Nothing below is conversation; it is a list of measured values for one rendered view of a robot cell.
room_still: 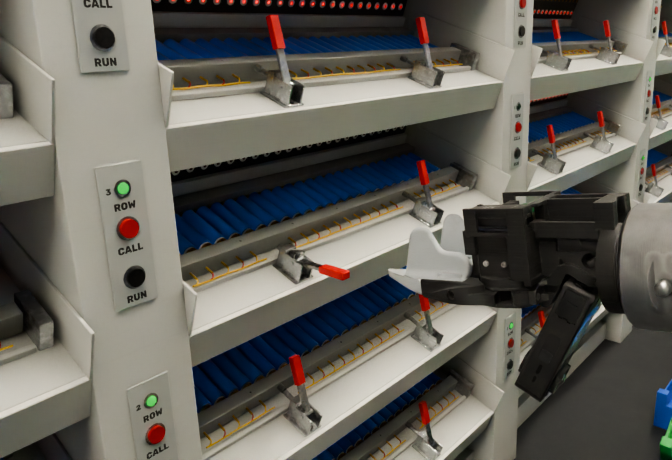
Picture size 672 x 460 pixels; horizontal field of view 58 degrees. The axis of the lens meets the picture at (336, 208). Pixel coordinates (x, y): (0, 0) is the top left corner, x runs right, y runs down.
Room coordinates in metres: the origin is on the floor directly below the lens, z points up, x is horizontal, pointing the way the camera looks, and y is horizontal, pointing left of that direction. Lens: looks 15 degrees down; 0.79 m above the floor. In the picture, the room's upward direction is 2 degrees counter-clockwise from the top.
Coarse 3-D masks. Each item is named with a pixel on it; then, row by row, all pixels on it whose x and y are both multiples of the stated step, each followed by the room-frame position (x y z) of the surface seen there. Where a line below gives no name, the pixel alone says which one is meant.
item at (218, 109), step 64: (192, 0) 0.74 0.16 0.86; (256, 0) 0.81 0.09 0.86; (320, 0) 0.90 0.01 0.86; (384, 0) 1.00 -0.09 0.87; (192, 64) 0.62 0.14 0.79; (256, 64) 0.68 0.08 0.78; (320, 64) 0.76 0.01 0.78; (384, 64) 0.85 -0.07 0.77; (448, 64) 0.98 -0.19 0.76; (192, 128) 0.54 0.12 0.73; (256, 128) 0.60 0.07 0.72; (320, 128) 0.67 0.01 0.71; (384, 128) 0.76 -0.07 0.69
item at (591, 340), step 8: (592, 328) 1.47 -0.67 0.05; (600, 328) 1.47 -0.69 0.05; (584, 336) 1.43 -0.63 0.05; (592, 336) 1.43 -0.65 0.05; (600, 336) 1.47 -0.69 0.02; (584, 344) 1.39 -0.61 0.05; (592, 344) 1.43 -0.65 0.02; (576, 352) 1.35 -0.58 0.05; (584, 352) 1.39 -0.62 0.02; (576, 360) 1.35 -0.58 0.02; (520, 400) 1.15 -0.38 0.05; (528, 400) 1.16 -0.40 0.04; (536, 400) 1.19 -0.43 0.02; (544, 400) 1.22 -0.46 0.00; (520, 408) 1.13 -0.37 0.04; (528, 408) 1.16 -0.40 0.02; (536, 408) 1.19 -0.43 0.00; (520, 416) 1.13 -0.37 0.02; (528, 416) 1.16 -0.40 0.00; (520, 424) 1.13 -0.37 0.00; (464, 456) 0.97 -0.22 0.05; (472, 456) 0.99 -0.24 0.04
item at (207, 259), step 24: (384, 192) 0.85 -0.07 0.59; (408, 192) 0.89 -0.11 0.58; (312, 216) 0.74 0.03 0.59; (336, 216) 0.76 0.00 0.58; (360, 216) 0.81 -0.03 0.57; (240, 240) 0.65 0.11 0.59; (264, 240) 0.67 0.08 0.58; (288, 240) 0.70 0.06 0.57; (192, 264) 0.59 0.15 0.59; (216, 264) 0.62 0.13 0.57
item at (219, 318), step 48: (384, 144) 1.01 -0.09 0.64; (432, 144) 1.05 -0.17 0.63; (432, 192) 0.94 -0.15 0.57; (480, 192) 0.98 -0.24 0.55; (336, 240) 0.74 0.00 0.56; (384, 240) 0.77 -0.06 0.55; (240, 288) 0.60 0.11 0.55; (288, 288) 0.62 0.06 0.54; (336, 288) 0.68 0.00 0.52; (192, 336) 0.52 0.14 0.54; (240, 336) 0.58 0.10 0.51
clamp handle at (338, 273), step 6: (300, 258) 0.64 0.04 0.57; (300, 264) 0.64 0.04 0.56; (306, 264) 0.63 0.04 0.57; (312, 264) 0.63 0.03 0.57; (318, 264) 0.63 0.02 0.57; (324, 264) 0.62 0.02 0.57; (318, 270) 0.62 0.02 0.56; (324, 270) 0.61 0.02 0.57; (330, 270) 0.60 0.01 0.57; (336, 270) 0.60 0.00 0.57; (342, 270) 0.60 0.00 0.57; (330, 276) 0.60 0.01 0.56; (336, 276) 0.60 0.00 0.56; (342, 276) 0.59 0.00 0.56; (348, 276) 0.60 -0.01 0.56
